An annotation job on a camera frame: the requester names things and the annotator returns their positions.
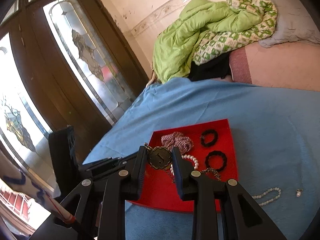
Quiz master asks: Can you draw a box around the brown door with stained glass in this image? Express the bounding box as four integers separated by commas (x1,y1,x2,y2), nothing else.
1,0,147,186

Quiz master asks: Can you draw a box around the red jewelry tray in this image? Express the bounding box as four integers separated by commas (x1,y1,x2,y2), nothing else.
132,119,238,213

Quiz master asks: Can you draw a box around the blue cloth bed cover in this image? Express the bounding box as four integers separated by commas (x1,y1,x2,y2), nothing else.
85,78,319,239

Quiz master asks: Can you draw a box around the black hair tie lower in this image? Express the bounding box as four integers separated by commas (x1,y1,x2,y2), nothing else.
204,150,228,172

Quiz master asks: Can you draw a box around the white blue patterned strap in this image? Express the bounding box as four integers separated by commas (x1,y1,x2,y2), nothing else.
0,149,77,225

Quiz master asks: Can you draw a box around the gold letter J pendant necklace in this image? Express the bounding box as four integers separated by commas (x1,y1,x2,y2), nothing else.
143,142,176,183

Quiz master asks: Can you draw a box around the green quilted blanket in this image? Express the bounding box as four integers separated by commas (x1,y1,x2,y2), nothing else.
152,0,278,83

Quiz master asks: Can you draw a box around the grey pillow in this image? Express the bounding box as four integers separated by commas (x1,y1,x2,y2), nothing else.
259,0,319,48

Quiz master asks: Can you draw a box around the pearl pendant earring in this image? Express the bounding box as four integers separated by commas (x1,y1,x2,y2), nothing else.
296,189,303,197

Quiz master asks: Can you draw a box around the black hair tie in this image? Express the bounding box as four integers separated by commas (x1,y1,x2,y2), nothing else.
204,150,228,172
199,128,219,148

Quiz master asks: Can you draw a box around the black garment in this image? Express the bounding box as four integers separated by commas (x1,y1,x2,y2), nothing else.
188,52,232,82

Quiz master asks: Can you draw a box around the red white checkered scrunchie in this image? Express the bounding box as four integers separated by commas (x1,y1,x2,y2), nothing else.
161,132,194,155

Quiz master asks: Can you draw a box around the pink bed sheet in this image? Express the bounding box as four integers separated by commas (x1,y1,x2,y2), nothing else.
229,42,319,92

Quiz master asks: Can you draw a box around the pink pearl bracelet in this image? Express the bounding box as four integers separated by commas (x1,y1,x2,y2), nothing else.
170,154,200,178

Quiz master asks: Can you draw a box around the white bead bracelet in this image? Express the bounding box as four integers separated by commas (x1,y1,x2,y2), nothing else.
251,186,282,207

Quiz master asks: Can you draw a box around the black hair tie upper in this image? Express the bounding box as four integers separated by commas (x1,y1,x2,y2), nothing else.
199,128,219,148

